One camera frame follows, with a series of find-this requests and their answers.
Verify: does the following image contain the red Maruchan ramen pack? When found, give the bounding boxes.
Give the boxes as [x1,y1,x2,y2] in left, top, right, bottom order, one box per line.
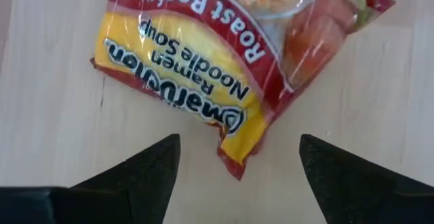
[90,0,397,181]

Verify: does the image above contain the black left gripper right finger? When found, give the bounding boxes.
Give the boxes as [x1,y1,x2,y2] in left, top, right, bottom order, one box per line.
[300,134,434,224]

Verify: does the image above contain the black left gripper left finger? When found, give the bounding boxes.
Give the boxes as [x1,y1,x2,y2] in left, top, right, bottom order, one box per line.
[50,134,182,224]

